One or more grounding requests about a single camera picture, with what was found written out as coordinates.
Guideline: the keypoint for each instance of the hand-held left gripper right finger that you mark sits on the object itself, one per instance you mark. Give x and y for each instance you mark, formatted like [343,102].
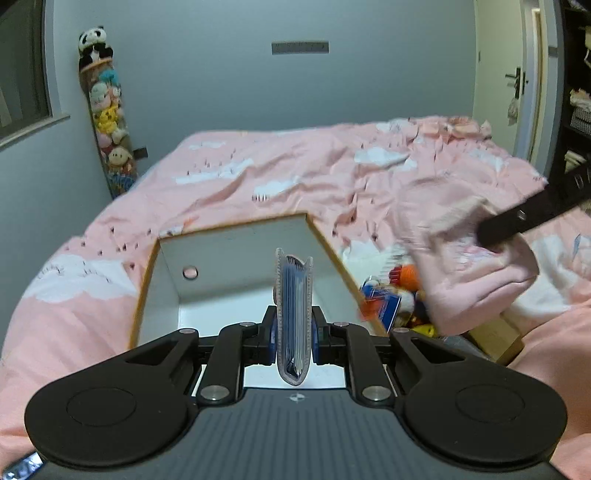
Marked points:
[316,339]

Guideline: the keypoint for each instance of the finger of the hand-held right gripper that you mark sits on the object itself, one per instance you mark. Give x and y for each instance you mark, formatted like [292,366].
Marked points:
[517,219]

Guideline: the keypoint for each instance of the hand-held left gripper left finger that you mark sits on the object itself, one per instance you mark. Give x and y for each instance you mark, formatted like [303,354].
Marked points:
[270,339]

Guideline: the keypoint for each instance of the blue striped grey-edged pouch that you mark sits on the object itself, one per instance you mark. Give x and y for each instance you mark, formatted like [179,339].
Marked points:
[293,318]

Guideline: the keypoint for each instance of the pink garment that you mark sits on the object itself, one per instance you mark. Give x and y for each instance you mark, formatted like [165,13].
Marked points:
[466,272]

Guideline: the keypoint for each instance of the orange box with white inside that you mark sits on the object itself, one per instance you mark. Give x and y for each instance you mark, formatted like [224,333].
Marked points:
[231,258]

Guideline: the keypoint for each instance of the yellow toy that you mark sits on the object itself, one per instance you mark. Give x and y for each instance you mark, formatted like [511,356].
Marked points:
[422,329]

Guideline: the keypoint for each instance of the orange plush toy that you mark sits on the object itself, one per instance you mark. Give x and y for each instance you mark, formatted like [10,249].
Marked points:
[404,277]

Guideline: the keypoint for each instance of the small wooden box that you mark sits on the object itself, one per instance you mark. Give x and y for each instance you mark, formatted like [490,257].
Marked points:
[496,337]

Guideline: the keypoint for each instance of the pink cloud-print blanket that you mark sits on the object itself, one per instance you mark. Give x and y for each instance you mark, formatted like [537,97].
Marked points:
[277,180]

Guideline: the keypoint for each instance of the dark shelf unit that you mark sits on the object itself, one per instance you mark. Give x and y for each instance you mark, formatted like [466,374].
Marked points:
[575,55]

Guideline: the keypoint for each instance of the cream door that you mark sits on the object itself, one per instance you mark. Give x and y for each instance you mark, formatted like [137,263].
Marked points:
[503,37]

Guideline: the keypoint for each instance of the hanging net of plush toys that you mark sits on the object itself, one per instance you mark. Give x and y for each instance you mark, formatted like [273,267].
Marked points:
[111,129]

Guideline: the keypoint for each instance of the smartphone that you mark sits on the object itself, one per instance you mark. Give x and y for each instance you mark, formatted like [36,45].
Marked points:
[23,466]

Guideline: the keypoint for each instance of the panda plush toy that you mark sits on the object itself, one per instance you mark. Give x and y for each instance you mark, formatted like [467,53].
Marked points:
[94,46]

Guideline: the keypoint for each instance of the window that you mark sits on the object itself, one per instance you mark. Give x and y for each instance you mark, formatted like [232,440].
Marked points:
[23,64]

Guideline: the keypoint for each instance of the black wall socket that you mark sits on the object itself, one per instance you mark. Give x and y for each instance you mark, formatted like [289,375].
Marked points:
[140,153]

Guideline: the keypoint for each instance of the grey wall strip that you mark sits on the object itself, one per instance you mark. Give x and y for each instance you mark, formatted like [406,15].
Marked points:
[300,47]

